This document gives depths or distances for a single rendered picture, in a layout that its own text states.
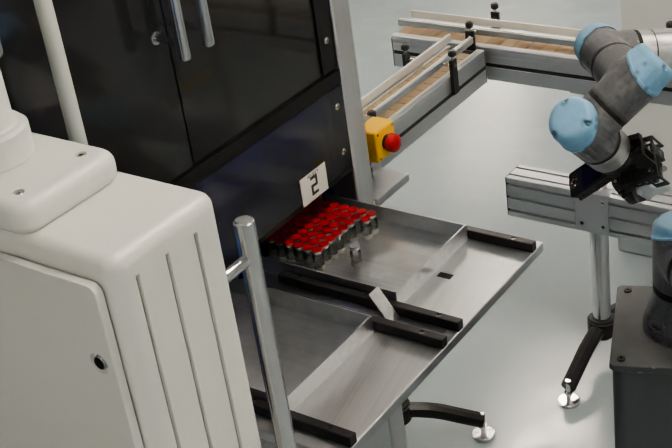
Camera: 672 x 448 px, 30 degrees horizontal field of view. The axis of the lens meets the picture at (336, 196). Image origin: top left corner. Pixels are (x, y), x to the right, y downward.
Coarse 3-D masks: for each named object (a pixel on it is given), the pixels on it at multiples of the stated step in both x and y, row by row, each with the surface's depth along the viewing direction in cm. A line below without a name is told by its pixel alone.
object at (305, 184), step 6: (324, 162) 248; (318, 168) 246; (324, 168) 248; (312, 174) 245; (318, 174) 246; (324, 174) 248; (300, 180) 242; (306, 180) 244; (312, 180) 245; (318, 180) 247; (324, 180) 249; (300, 186) 242; (306, 186) 244; (318, 186) 247; (324, 186) 249; (306, 192) 244; (318, 192) 248; (306, 198) 245; (312, 198) 246; (306, 204) 245
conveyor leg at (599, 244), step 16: (592, 240) 332; (608, 240) 332; (592, 256) 334; (608, 256) 334; (592, 272) 337; (608, 272) 336; (592, 288) 340; (608, 288) 339; (592, 304) 343; (608, 304) 341
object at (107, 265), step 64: (0, 192) 132; (64, 192) 133; (128, 192) 136; (192, 192) 134; (0, 256) 132; (64, 256) 127; (128, 256) 125; (192, 256) 133; (0, 320) 138; (64, 320) 130; (128, 320) 127; (192, 320) 135; (0, 384) 145; (64, 384) 136; (128, 384) 131; (192, 384) 137
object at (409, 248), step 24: (384, 216) 257; (408, 216) 253; (360, 240) 252; (384, 240) 251; (408, 240) 250; (432, 240) 248; (456, 240) 243; (264, 264) 246; (288, 264) 241; (336, 264) 245; (384, 264) 243; (408, 264) 242; (432, 264) 237; (360, 288) 233; (384, 288) 229; (408, 288) 231
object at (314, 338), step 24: (240, 288) 240; (240, 312) 235; (288, 312) 233; (312, 312) 231; (336, 312) 227; (360, 312) 224; (240, 336) 228; (288, 336) 226; (312, 336) 225; (336, 336) 224; (360, 336) 220; (288, 360) 219; (312, 360) 218; (336, 360) 215; (288, 384) 213; (312, 384) 210
